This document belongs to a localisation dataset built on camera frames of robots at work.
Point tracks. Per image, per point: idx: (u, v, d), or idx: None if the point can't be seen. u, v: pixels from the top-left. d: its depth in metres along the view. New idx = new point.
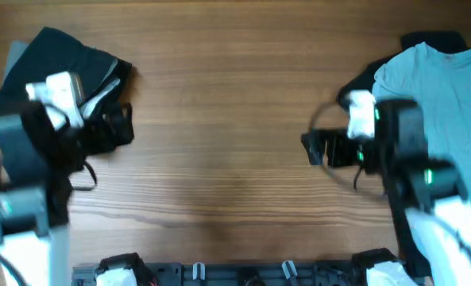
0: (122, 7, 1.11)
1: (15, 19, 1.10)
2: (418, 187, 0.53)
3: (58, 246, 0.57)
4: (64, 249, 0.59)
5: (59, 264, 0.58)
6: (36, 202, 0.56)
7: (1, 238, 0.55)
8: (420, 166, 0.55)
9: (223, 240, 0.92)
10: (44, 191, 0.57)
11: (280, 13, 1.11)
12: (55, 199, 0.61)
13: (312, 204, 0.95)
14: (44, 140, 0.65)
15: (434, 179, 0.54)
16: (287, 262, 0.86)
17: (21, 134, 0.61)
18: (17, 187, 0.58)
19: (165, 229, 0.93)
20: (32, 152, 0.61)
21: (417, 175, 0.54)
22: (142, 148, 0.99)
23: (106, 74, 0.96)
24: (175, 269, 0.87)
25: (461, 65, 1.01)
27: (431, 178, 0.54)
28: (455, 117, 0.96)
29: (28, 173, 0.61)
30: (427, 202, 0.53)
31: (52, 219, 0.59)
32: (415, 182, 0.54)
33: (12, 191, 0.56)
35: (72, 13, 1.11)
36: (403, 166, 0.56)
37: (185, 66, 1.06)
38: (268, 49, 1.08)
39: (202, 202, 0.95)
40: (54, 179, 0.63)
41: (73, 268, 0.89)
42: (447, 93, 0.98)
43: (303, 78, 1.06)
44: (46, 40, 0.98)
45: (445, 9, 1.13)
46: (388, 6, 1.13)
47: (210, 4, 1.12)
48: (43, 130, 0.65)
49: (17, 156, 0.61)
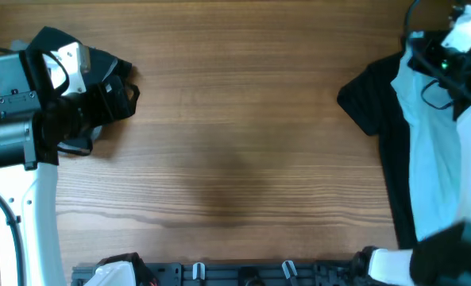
0: (121, 6, 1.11)
1: (13, 18, 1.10)
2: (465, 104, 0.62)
3: (45, 199, 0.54)
4: (52, 187, 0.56)
5: (48, 204, 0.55)
6: (22, 136, 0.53)
7: None
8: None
9: (223, 240, 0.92)
10: (32, 123, 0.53)
11: (280, 13, 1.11)
12: (47, 134, 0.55)
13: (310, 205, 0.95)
14: (44, 78, 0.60)
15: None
16: (287, 262, 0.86)
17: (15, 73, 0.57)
18: (8, 118, 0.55)
19: (165, 229, 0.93)
20: (26, 89, 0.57)
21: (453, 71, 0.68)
22: (142, 148, 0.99)
23: (106, 75, 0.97)
24: (175, 269, 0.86)
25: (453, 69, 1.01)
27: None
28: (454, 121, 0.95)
29: (23, 107, 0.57)
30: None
31: (41, 156, 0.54)
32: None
33: (1, 125, 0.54)
35: (71, 13, 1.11)
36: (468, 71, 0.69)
37: (185, 66, 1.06)
38: (268, 48, 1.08)
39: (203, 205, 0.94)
40: (52, 120, 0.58)
41: (73, 268, 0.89)
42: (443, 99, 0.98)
43: (303, 78, 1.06)
44: (46, 40, 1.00)
45: (445, 9, 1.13)
46: (389, 5, 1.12)
47: (209, 4, 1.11)
48: (45, 69, 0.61)
49: (14, 90, 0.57)
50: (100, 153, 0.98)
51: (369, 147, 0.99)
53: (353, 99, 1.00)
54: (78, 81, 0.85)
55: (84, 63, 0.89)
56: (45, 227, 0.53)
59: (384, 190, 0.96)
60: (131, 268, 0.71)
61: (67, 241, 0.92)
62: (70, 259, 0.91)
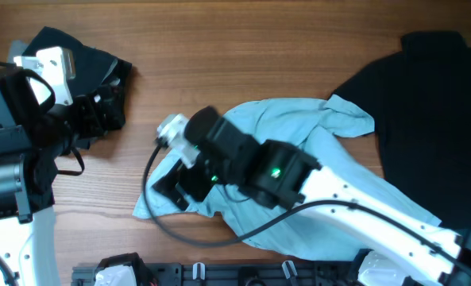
0: (121, 6, 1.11)
1: (13, 17, 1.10)
2: (267, 185, 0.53)
3: (42, 248, 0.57)
4: (47, 231, 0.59)
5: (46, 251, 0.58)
6: (12, 179, 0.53)
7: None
8: (267, 168, 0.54)
9: (223, 240, 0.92)
10: (22, 168, 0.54)
11: (280, 13, 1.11)
12: (38, 178, 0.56)
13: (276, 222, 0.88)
14: (28, 102, 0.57)
15: (279, 173, 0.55)
16: (287, 262, 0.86)
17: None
18: None
19: (165, 229, 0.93)
20: (10, 123, 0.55)
21: (276, 183, 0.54)
22: (142, 148, 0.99)
23: (106, 74, 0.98)
24: (175, 270, 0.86)
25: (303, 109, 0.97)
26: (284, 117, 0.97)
27: (278, 173, 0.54)
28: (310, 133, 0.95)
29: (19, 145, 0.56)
30: (291, 191, 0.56)
31: (33, 199, 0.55)
32: (261, 182, 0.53)
33: None
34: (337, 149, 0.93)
35: (71, 13, 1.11)
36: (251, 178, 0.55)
37: (185, 66, 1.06)
38: (268, 49, 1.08)
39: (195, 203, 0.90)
40: (44, 158, 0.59)
41: (73, 267, 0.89)
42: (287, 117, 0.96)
43: (303, 79, 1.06)
44: (46, 40, 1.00)
45: (445, 9, 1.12)
46: (390, 5, 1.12)
47: (209, 4, 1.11)
48: (28, 95, 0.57)
49: None
50: (100, 153, 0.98)
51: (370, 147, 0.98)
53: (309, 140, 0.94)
54: (63, 92, 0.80)
55: (69, 70, 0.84)
56: (46, 276, 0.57)
59: None
60: (131, 272, 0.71)
61: (67, 241, 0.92)
62: (70, 259, 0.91)
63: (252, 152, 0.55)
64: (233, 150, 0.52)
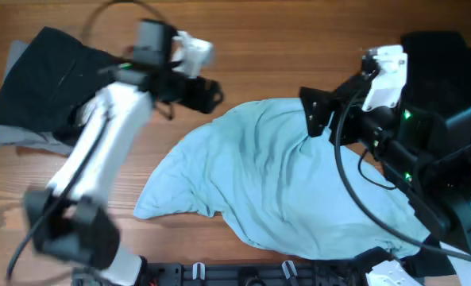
0: (122, 7, 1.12)
1: (13, 17, 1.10)
2: (468, 220, 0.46)
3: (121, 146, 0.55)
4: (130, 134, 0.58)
5: (117, 150, 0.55)
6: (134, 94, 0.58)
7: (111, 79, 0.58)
8: (468, 197, 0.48)
9: (223, 240, 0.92)
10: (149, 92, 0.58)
11: (280, 13, 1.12)
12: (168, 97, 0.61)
13: (274, 223, 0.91)
14: (169, 46, 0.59)
15: None
16: (287, 262, 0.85)
17: (156, 36, 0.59)
18: (137, 66, 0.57)
19: (165, 229, 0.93)
20: (157, 48, 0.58)
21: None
22: (142, 148, 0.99)
23: None
24: (175, 269, 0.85)
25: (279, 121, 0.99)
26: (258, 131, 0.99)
27: None
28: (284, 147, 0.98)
29: (147, 61, 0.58)
30: None
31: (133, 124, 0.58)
32: (465, 218, 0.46)
33: (136, 66, 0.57)
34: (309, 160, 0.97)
35: (71, 13, 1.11)
36: (445, 196, 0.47)
37: None
38: (268, 48, 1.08)
39: (198, 205, 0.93)
40: (179, 86, 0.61)
41: None
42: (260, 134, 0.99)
43: (303, 78, 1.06)
44: (45, 40, 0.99)
45: (444, 10, 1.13)
46: (388, 6, 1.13)
47: (209, 4, 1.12)
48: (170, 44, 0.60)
49: (146, 46, 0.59)
50: None
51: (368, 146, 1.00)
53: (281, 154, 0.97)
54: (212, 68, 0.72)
55: None
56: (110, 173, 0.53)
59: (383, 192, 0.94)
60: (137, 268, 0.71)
61: None
62: None
63: (456, 163, 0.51)
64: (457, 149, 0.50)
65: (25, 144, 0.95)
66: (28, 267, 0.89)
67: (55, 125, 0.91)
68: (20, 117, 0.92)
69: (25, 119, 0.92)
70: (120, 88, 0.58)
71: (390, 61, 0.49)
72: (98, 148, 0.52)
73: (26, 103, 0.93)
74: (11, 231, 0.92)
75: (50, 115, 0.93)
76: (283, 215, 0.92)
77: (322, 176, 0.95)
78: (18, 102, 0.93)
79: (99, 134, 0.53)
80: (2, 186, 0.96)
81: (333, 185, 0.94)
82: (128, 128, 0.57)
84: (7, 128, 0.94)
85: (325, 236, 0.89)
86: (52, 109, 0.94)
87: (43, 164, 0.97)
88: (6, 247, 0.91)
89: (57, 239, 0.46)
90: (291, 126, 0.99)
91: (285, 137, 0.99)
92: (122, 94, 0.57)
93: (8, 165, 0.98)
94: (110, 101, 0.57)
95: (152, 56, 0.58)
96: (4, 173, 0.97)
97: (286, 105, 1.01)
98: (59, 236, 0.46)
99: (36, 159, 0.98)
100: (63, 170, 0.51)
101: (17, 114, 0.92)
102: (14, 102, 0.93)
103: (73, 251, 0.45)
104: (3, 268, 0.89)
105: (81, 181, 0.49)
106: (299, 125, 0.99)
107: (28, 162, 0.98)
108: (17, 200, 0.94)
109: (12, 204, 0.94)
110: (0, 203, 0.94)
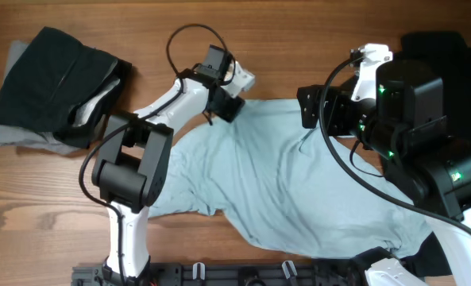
0: (122, 6, 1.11)
1: (13, 17, 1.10)
2: (442, 184, 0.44)
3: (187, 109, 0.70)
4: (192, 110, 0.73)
5: (183, 116, 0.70)
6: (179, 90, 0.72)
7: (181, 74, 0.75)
8: (444, 161, 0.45)
9: (222, 240, 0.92)
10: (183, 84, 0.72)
11: (280, 13, 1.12)
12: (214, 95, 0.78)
13: (273, 221, 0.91)
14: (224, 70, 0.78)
15: (461, 177, 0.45)
16: (286, 262, 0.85)
17: (219, 59, 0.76)
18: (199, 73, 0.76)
19: (165, 229, 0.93)
20: (217, 67, 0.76)
21: (449, 181, 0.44)
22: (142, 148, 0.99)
23: (106, 74, 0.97)
24: (175, 269, 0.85)
25: (269, 114, 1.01)
26: (251, 127, 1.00)
27: (457, 177, 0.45)
28: (277, 141, 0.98)
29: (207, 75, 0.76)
30: (450, 197, 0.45)
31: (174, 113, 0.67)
32: (440, 181, 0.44)
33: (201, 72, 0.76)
34: (303, 155, 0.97)
35: (71, 13, 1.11)
36: (424, 163, 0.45)
37: (184, 66, 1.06)
38: (268, 48, 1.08)
39: (198, 202, 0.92)
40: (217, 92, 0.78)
41: (72, 268, 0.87)
42: (252, 130, 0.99)
43: (302, 78, 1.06)
44: (46, 40, 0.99)
45: (442, 10, 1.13)
46: (388, 6, 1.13)
47: (209, 4, 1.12)
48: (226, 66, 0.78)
49: (209, 65, 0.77)
50: None
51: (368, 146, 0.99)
53: (274, 151, 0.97)
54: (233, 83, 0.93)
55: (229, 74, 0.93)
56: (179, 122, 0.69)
59: None
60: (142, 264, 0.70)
61: (66, 241, 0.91)
62: (70, 259, 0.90)
63: (434, 136, 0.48)
64: (432, 114, 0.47)
65: (25, 144, 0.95)
66: (28, 267, 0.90)
67: (55, 125, 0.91)
68: (21, 117, 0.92)
69: (25, 119, 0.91)
70: (192, 82, 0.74)
71: (375, 52, 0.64)
72: (171, 105, 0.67)
73: (27, 103, 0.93)
74: (11, 231, 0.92)
75: (50, 115, 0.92)
76: (283, 214, 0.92)
77: (322, 175, 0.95)
78: (18, 102, 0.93)
79: (172, 98, 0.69)
80: (2, 186, 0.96)
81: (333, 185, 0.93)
82: (191, 103, 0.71)
84: (7, 128, 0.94)
85: (326, 233, 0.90)
86: (52, 109, 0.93)
87: (42, 164, 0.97)
88: (7, 246, 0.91)
89: (121, 166, 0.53)
90: (290, 126, 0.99)
91: (276, 133, 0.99)
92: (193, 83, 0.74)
93: (7, 165, 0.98)
94: (184, 82, 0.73)
95: (210, 71, 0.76)
96: (3, 172, 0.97)
97: (280, 102, 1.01)
98: (122, 163, 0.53)
99: (36, 158, 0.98)
100: (147, 109, 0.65)
101: (17, 114, 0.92)
102: (14, 102, 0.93)
103: (130, 180, 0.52)
104: (3, 268, 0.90)
105: (160, 117, 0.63)
106: (295, 124, 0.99)
107: (28, 162, 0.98)
108: (17, 200, 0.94)
109: (12, 204, 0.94)
110: (0, 203, 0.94)
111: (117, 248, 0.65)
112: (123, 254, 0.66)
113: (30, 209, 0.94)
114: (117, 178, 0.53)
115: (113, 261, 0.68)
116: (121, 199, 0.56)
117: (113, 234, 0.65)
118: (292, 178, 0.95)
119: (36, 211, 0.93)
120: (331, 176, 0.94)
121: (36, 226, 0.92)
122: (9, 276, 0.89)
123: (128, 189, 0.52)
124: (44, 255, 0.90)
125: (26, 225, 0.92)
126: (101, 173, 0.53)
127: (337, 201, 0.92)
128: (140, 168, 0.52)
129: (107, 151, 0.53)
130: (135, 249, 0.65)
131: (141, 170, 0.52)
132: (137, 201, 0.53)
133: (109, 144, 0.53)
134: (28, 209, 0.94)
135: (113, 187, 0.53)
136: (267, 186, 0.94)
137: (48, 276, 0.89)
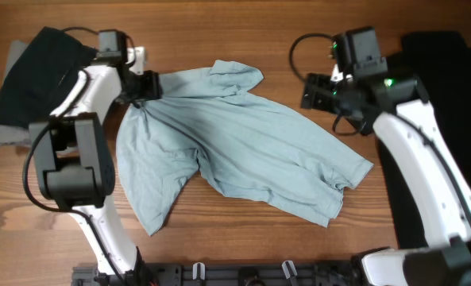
0: (122, 6, 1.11)
1: (13, 18, 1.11)
2: (379, 91, 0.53)
3: (104, 96, 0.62)
4: (108, 98, 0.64)
5: (102, 102, 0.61)
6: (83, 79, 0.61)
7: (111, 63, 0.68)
8: (382, 77, 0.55)
9: (222, 240, 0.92)
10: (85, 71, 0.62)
11: (280, 13, 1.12)
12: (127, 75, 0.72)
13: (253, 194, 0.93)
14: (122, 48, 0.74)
15: (393, 83, 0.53)
16: (287, 262, 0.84)
17: (113, 40, 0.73)
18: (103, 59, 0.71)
19: (165, 229, 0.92)
20: (116, 48, 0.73)
21: (383, 88, 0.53)
22: None
23: None
24: (175, 270, 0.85)
25: (233, 94, 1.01)
26: (218, 105, 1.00)
27: (390, 83, 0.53)
28: (245, 120, 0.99)
29: (110, 56, 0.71)
30: (390, 102, 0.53)
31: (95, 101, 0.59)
32: (377, 90, 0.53)
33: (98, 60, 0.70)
34: (271, 133, 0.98)
35: (71, 13, 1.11)
36: (367, 80, 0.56)
37: (184, 66, 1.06)
38: (269, 49, 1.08)
39: (175, 141, 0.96)
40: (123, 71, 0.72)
41: (72, 268, 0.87)
42: (219, 109, 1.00)
43: (302, 78, 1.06)
44: (45, 40, 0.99)
45: (442, 10, 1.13)
46: (388, 6, 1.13)
47: (209, 4, 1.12)
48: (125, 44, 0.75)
49: (106, 49, 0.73)
50: None
51: (368, 146, 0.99)
53: (244, 129, 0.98)
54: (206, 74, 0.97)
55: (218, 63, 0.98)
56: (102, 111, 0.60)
59: (384, 190, 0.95)
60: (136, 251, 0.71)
61: (66, 241, 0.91)
62: (70, 259, 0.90)
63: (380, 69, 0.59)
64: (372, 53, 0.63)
65: (24, 144, 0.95)
66: (28, 267, 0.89)
67: None
68: (21, 117, 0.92)
69: (25, 120, 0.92)
70: (94, 67, 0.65)
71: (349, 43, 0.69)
72: (84, 93, 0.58)
73: (26, 103, 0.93)
74: (11, 231, 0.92)
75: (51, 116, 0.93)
76: (256, 155, 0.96)
77: (303, 138, 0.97)
78: (18, 102, 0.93)
79: (83, 86, 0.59)
80: (2, 186, 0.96)
81: (331, 175, 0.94)
82: (105, 89, 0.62)
84: (6, 128, 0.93)
85: (295, 183, 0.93)
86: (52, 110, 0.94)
87: None
88: (6, 246, 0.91)
89: (64, 168, 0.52)
90: (275, 105, 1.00)
91: (242, 111, 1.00)
92: (96, 68, 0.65)
93: (7, 165, 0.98)
94: (86, 71, 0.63)
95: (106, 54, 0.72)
96: (3, 172, 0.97)
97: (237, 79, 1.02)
98: (63, 165, 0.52)
99: None
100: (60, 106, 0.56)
101: (17, 114, 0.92)
102: (14, 102, 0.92)
103: (79, 175, 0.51)
104: (3, 268, 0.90)
105: (77, 109, 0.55)
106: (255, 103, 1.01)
107: None
108: (17, 200, 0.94)
109: (12, 204, 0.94)
110: (0, 203, 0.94)
111: (102, 249, 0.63)
112: (110, 253, 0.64)
113: (30, 209, 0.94)
114: (65, 181, 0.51)
115: (102, 264, 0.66)
116: (81, 202, 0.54)
117: (90, 241, 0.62)
118: (264, 153, 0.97)
119: (36, 211, 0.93)
120: (314, 142, 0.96)
121: (36, 226, 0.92)
122: (9, 276, 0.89)
123: (80, 186, 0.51)
124: (43, 255, 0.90)
125: (25, 224, 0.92)
126: (48, 183, 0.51)
127: (303, 180, 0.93)
128: (83, 161, 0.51)
129: (43, 160, 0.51)
130: (117, 245, 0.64)
131: (84, 163, 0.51)
132: (94, 193, 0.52)
133: (41, 152, 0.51)
134: (27, 209, 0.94)
135: (66, 191, 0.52)
136: (240, 163, 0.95)
137: (49, 276, 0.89)
